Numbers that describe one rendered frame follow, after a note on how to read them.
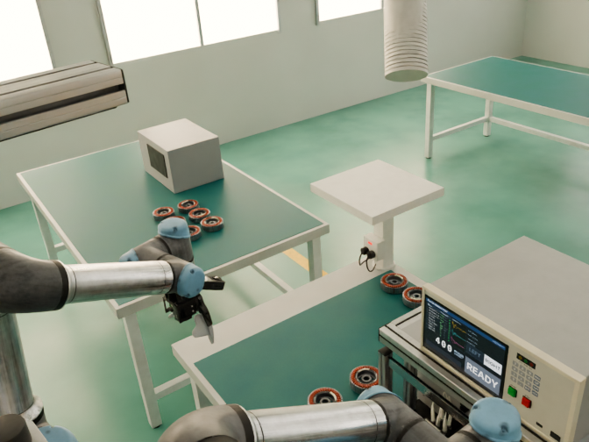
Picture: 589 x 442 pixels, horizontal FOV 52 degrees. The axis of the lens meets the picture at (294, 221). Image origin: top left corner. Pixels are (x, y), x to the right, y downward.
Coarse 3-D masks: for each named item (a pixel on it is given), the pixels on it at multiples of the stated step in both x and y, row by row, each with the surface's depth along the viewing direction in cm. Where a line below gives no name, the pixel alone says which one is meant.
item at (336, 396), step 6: (318, 390) 197; (324, 390) 197; (330, 390) 197; (336, 390) 197; (312, 396) 195; (318, 396) 196; (324, 396) 197; (330, 396) 196; (336, 396) 194; (312, 402) 193; (324, 402) 196; (336, 402) 192
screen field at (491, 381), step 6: (468, 360) 147; (468, 366) 148; (474, 366) 146; (480, 366) 144; (468, 372) 149; (474, 372) 147; (480, 372) 145; (486, 372) 143; (474, 378) 148; (480, 378) 146; (486, 378) 144; (492, 378) 142; (498, 378) 140; (486, 384) 144; (492, 384) 143; (498, 384) 141; (492, 390) 144; (498, 390) 142
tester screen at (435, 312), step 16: (432, 304) 152; (432, 320) 154; (448, 320) 149; (432, 336) 156; (448, 336) 151; (464, 336) 146; (480, 336) 141; (448, 352) 153; (464, 352) 148; (496, 352) 138; (464, 368) 150; (480, 384) 146
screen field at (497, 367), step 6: (468, 348) 146; (474, 348) 144; (474, 354) 145; (480, 354) 143; (480, 360) 144; (486, 360) 142; (492, 360) 140; (492, 366) 141; (498, 366) 139; (498, 372) 140
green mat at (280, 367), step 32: (352, 288) 252; (288, 320) 236; (320, 320) 235; (352, 320) 233; (384, 320) 232; (224, 352) 222; (256, 352) 221; (288, 352) 220; (320, 352) 219; (352, 352) 218; (224, 384) 208; (256, 384) 207; (288, 384) 206; (320, 384) 205
